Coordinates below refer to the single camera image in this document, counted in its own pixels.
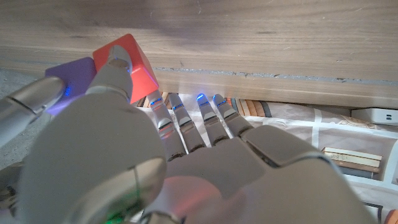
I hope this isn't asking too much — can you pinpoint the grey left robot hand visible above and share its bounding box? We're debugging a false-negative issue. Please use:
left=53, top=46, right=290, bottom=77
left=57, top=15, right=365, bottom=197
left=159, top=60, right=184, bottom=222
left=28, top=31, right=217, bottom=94
left=15, top=45, right=377, bottom=224

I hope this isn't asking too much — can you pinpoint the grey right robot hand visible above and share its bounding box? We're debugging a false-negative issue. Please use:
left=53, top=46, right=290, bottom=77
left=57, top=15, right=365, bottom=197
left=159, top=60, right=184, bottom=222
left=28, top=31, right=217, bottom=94
left=0, top=76, right=67, bottom=149

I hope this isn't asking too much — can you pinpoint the purple magnetic cube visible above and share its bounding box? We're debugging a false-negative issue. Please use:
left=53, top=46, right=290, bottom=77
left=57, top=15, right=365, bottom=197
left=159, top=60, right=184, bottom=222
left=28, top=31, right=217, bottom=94
left=45, top=57, right=98, bottom=116

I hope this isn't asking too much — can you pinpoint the red magnetic cube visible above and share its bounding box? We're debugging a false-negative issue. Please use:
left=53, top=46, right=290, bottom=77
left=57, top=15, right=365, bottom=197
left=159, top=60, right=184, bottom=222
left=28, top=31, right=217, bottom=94
left=92, top=33, right=160, bottom=105

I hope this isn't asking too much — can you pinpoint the printed bookshelf backdrop cloth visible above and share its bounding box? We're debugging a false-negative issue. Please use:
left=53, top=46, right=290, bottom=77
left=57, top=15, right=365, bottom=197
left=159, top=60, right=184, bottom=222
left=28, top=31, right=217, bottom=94
left=136, top=91, right=398, bottom=224

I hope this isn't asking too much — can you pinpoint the white power strip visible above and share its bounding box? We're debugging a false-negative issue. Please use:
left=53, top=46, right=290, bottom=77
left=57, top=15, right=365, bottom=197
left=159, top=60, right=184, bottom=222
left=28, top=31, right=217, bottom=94
left=351, top=107, right=398, bottom=127

